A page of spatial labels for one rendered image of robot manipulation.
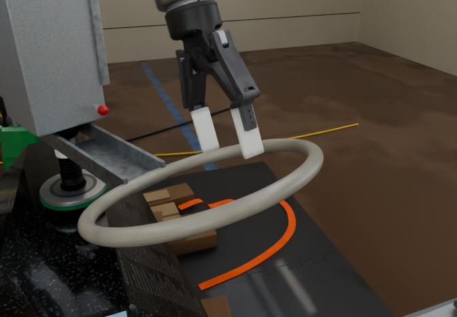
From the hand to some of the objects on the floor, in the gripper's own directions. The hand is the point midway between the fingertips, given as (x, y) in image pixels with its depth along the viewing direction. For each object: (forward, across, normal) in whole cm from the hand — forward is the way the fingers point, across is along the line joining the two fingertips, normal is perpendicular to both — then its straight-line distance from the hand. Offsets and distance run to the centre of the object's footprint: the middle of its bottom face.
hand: (228, 145), depth 59 cm
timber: (+102, +103, -20) cm, 147 cm away
